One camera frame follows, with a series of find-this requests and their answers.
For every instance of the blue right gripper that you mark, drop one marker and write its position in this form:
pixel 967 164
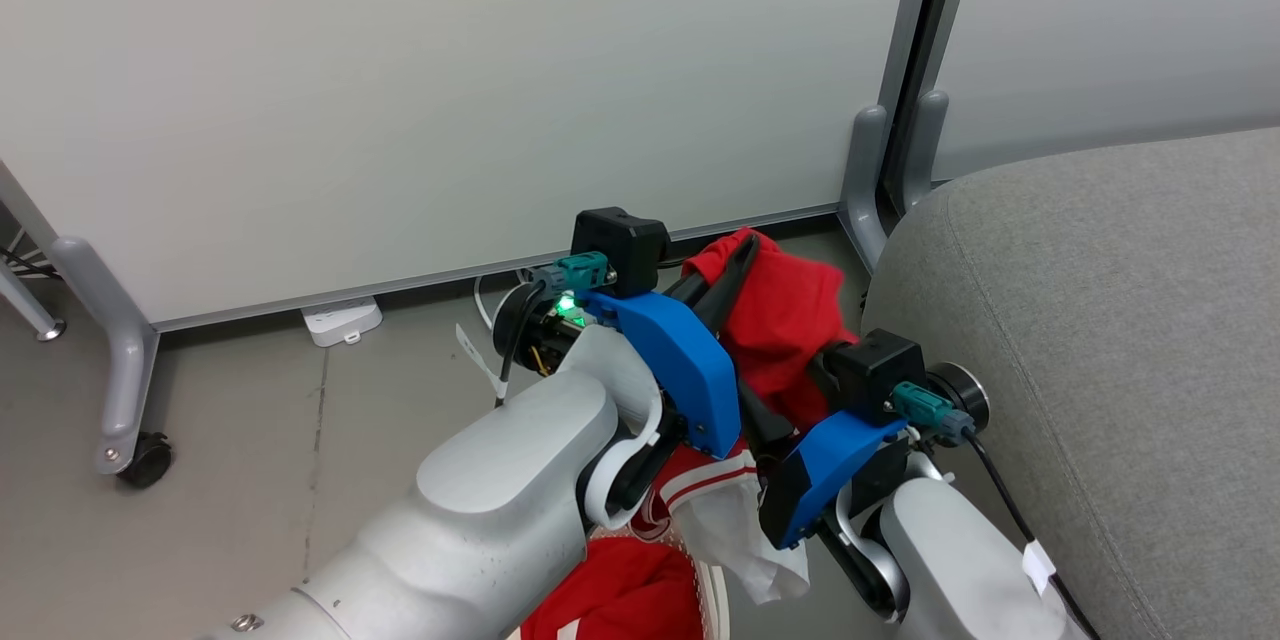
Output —
pixel 820 475

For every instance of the large white partition panel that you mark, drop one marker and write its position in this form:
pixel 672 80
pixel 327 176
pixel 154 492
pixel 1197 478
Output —
pixel 450 90

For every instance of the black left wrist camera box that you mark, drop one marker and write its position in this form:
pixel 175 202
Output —
pixel 620 245

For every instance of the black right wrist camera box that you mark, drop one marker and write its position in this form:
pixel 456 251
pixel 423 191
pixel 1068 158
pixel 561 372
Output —
pixel 880 370

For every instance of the white cloth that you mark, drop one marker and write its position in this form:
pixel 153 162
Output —
pixel 745 540

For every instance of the grey partition leg with caster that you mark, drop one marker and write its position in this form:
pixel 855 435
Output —
pixel 118 360

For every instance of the white power strip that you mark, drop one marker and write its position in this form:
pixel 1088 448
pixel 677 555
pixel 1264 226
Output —
pixel 342 320

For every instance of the red garment with white stripes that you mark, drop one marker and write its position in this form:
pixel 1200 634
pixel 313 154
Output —
pixel 620 590

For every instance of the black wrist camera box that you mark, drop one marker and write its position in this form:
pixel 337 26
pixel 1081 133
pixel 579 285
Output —
pixel 620 245
pixel 880 370

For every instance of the grey stand leg with foot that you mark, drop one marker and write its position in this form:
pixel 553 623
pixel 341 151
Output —
pixel 28 305

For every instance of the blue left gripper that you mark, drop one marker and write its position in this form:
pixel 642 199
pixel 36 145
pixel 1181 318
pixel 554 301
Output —
pixel 680 360

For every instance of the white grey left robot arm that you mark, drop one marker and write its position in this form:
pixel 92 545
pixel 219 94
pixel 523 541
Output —
pixel 500 490

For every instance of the grey fabric sofa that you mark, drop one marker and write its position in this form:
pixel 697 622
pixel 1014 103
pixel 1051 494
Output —
pixel 1100 370

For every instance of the narrow white partition panel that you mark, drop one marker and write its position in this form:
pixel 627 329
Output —
pixel 1110 30

